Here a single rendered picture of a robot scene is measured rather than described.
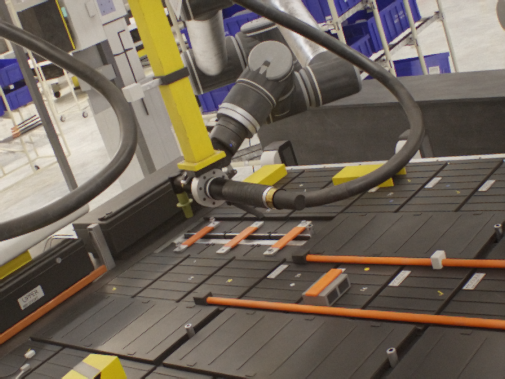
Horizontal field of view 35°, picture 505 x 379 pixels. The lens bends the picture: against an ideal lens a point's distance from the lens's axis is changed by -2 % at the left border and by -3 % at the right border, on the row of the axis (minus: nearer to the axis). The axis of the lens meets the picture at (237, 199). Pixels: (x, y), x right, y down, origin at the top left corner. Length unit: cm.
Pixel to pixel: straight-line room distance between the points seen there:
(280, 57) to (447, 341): 92
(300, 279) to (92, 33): 311
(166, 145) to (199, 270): 404
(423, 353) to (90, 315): 78
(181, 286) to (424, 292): 56
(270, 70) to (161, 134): 388
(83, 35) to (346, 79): 257
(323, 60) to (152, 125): 368
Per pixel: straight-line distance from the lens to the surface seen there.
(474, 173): 182
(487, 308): 129
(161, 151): 573
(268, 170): 216
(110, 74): 462
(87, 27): 447
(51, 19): 436
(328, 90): 206
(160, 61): 170
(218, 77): 346
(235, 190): 166
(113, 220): 200
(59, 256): 191
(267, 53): 192
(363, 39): 462
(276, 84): 190
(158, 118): 574
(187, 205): 194
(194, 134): 173
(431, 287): 138
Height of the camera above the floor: 164
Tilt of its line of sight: 18 degrees down
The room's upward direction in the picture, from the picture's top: 19 degrees counter-clockwise
